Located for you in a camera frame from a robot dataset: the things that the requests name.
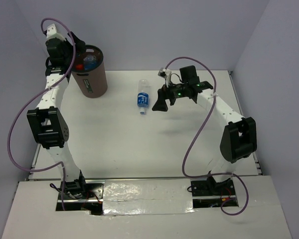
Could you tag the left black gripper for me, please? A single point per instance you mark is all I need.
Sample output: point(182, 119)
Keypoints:
point(79, 45)

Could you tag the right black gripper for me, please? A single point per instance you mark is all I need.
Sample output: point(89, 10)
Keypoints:
point(164, 93)

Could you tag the clear bottle blue cap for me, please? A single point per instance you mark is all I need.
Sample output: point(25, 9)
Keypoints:
point(89, 62)

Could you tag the blue label bottle white cap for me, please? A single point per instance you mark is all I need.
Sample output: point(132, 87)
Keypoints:
point(143, 97)

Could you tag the bottle with red cap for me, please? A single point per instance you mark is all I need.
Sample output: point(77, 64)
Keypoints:
point(79, 67)

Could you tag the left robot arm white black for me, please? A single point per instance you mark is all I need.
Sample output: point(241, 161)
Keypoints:
point(47, 124)

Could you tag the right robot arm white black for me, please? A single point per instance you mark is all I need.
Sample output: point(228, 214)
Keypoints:
point(239, 136)

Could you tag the brown cylindrical waste bin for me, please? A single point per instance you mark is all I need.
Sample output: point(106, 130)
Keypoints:
point(92, 83)

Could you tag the silver foil tape sheet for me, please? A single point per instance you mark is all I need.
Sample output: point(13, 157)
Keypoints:
point(147, 197)

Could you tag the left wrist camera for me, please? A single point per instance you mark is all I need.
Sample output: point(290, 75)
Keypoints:
point(52, 32)

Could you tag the aluminium mounting rail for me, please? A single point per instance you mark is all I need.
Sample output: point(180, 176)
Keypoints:
point(204, 195)

